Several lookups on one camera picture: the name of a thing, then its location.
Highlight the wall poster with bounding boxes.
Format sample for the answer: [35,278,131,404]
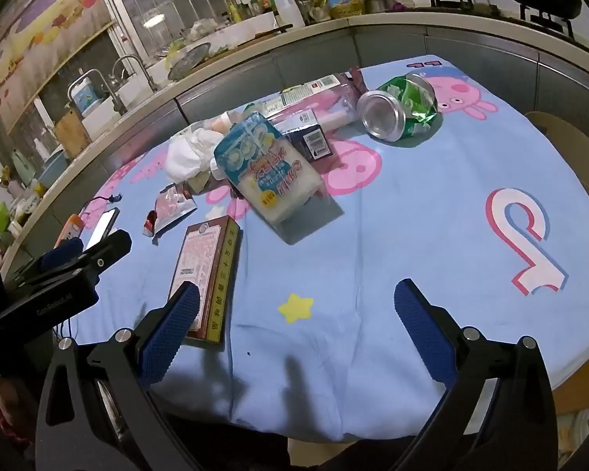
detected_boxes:
[0,0,119,94]

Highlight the gas stove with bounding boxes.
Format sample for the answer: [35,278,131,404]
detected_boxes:
[422,0,589,55]

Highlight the silver foil wrapper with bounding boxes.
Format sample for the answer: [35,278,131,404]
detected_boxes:
[142,183,198,237]

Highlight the black smartphone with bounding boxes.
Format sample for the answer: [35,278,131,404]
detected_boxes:
[84,207,120,250]

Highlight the brown cardboard box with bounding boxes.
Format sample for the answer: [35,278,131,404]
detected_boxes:
[167,216,241,345]

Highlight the blue white container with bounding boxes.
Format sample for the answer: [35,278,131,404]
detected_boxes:
[71,78,104,116]

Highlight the metal faucet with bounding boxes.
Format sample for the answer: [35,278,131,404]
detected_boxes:
[112,54,158,94]

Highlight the blue cartoon printed blanket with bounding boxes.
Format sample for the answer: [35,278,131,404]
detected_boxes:
[64,54,589,445]

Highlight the orange packet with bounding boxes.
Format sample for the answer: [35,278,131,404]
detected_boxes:
[54,213,85,248]

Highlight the crushed green can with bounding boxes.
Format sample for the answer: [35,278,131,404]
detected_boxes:
[357,73,440,142]

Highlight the white green carton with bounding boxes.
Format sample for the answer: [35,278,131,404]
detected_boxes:
[280,75,347,106]

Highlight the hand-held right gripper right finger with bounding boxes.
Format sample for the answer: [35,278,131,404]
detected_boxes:
[394,279,558,471]

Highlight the grey plate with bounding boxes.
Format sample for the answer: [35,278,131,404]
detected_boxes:
[167,42,212,82]

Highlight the white plastic jug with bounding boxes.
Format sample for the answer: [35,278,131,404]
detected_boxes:
[274,0,306,30]

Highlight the wooden cutting board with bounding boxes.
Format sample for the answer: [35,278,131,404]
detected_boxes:
[54,110,91,158]

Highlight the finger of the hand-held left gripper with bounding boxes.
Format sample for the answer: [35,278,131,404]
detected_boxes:
[76,228,132,276]
[17,238,85,280]

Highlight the small black box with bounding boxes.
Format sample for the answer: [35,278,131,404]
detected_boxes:
[281,125,335,162]

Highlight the blue basin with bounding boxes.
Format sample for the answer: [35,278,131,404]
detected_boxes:
[37,150,70,190]

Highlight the crumpled white tissue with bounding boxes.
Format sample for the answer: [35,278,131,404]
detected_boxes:
[164,125,227,182]

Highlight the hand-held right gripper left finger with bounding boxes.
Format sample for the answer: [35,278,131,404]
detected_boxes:
[35,283,202,471]

